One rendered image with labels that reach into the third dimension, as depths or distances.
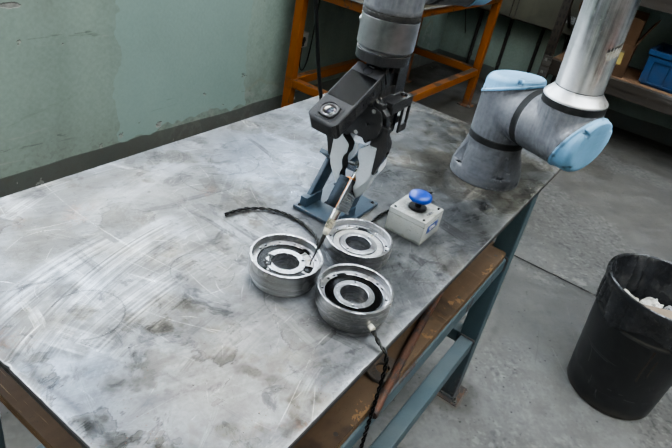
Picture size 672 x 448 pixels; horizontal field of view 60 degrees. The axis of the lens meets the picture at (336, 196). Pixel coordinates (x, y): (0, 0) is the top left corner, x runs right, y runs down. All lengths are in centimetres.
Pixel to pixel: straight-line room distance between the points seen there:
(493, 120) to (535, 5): 339
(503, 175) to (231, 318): 69
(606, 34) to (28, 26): 184
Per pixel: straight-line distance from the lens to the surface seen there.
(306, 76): 330
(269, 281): 80
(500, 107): 120
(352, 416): 103
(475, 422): 187
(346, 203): 83
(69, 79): 245
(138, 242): 90
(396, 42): 74
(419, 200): 98
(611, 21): 109
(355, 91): 74
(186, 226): 94
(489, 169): 124
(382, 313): 78
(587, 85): 111
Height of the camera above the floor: 133
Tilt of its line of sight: 30 degrees down
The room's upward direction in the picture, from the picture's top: 12 degrees clockwise
